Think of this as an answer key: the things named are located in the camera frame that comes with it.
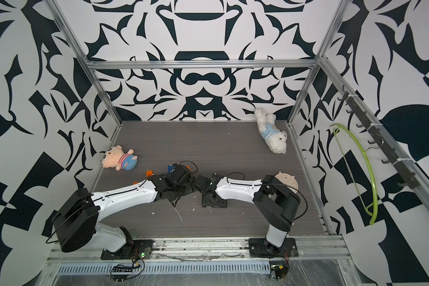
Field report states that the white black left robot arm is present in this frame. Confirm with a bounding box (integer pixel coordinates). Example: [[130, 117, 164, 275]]
[[52, 164, 194, 257]]

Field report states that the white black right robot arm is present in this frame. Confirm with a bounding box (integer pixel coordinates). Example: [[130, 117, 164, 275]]
[[194, 174, 301, 250]]

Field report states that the pink plush pig toy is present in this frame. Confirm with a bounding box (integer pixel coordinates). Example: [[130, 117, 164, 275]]
[[101, 145, 138, 171]]

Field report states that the white plush dog blue shirt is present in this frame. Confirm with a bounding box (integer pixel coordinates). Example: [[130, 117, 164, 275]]
[[254, 108, 287, 154]]

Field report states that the green plastic hoop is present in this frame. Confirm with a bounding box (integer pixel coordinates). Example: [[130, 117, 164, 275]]
[[330, 123, 378, 225]]

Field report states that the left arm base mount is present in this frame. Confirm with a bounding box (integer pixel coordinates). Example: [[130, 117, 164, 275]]
[[101, 226, 154, 260]]

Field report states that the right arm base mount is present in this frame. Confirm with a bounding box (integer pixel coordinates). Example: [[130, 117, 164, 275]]
[[248, 238, 299, 259]]

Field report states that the white slotted cable duct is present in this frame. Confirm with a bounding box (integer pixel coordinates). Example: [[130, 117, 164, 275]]
[[57, 260, 271, 275]]

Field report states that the black wall hook rack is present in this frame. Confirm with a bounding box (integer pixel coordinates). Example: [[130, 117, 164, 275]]
[[339, 85, 421, 189]]

